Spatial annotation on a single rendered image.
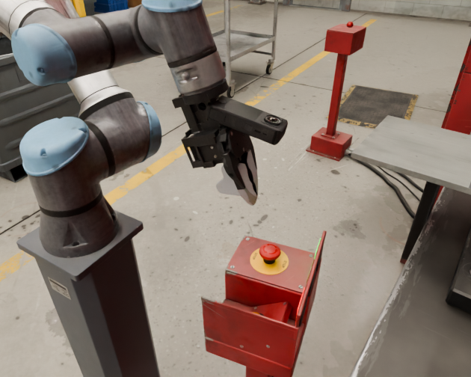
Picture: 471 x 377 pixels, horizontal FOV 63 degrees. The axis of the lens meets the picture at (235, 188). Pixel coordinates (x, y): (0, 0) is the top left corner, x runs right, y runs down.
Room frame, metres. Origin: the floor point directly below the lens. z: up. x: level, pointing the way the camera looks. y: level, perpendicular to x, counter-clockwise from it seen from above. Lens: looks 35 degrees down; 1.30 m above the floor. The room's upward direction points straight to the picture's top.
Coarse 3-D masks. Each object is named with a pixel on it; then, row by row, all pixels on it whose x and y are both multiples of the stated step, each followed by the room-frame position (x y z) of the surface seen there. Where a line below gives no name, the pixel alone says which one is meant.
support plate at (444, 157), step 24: (384, 120) 0.66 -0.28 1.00; (408, 120) 0.66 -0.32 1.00; (360, 144) 0.57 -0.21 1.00; (384, 144) 0.57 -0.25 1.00; (408, 144) 0.57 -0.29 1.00; (432, 144) 0.57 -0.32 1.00; (456, 144) 0.57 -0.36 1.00; (408, 168) 0.49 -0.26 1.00; (432, 168) 0.49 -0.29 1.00; (456, 168) 0.49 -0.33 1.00
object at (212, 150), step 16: (224, 80) 0.56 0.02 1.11; (192, 96) 0.53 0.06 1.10; (208, 96) 0.53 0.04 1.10; (192, 112) 0.55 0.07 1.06; (208, 112) 0.54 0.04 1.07; (192, 128) 0.55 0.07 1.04; (208, 128) 0.55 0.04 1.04; (224, 128) 0.53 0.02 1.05; (192, 144) 0.53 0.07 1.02; (208, 144) 0.52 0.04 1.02; (224, 144) 0.52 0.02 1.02; (240, 144) 0.54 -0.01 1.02; (192, 160) 0.54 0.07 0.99; (208, 160) 0.53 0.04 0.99; (240, 160) 0.52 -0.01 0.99
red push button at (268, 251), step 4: (268, 244) 0.53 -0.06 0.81; (272, 244) 0.53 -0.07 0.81; (260, 248) 0.52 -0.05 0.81; (264, 248) 0.52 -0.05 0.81; (268, 248) 0.52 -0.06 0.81; (272, 248) 0.52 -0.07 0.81; (276, 248) 0.52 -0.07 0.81; (260, 252) 0.51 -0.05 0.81; (264, 252) 0.51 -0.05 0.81; (268, 252) 0.51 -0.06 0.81; (272, 252) 0.51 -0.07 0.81; (276, 252) 0.51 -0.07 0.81; (280, 252) 0.52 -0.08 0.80; (264, 256) 0.51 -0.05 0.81; (268, 256) 0.50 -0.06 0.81; (272, 256) 0.50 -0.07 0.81; (276, 256) 0.51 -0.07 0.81; (264, 260) 0.52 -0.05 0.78; (268, 260) 0.51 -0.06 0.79; (272, 260) 0.51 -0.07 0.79
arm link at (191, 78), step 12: (204, 60) 0.54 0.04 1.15; (216, 60) 0.55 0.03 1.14; (180, 72) 0.54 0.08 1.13; (192, 72) 0.53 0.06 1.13; (204, 72) 0.53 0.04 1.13; (216, 72) 0.54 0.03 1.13; (180, 84) 0.54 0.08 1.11; (192, 84) 0.53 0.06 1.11; (204, 84) 0.53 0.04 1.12; (216, 84) 0.54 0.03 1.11
